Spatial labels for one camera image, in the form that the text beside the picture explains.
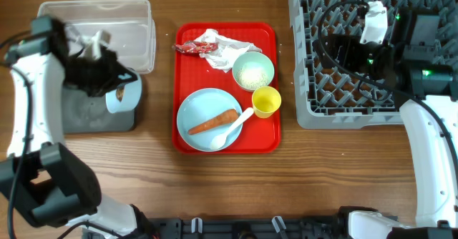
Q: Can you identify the grey dishwasher rack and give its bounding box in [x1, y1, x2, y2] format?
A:
[288, 0, 457, 129]

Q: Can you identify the red plastic tray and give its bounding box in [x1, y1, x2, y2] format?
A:
[172, 22, 281, 155]

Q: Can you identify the clear plastic bin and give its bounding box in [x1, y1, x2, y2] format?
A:
[37, 0, 156, 74]

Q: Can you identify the white plastic spoon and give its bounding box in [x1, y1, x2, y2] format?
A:
[210, 107, 254, 151]

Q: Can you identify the light blue plate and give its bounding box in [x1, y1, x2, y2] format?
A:
[176, 88, 243, 152]

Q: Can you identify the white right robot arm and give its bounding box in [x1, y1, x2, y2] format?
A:
[313, 1, 457, 238]

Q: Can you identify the white rice pile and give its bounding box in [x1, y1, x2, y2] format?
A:
[235, 62, 270, 91]

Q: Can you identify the brown food scrap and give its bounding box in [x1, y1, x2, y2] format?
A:
[115, 87, 125, 102]

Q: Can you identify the yellow plastic cup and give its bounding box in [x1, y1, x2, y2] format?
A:
[252, 86, 282, 119]

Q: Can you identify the black waste tray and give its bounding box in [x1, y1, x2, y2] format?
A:
[62, 88, 137, 134]

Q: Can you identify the red snack wrapper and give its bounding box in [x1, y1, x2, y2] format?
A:
[172, 41, 219, 54]

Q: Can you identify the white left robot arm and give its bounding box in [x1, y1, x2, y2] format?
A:
[1, 15, 154, 238]

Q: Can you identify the white paper napkin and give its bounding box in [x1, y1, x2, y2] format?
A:
[194, 29, 262, 73]

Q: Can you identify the orange carrot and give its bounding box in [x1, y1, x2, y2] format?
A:
[187, 109, 239, 135]

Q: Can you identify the mint green bowl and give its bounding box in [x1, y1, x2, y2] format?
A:
[232, 52, 275, 92]

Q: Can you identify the light blue small bowl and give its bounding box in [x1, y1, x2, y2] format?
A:
[105, 69, 142, 114]

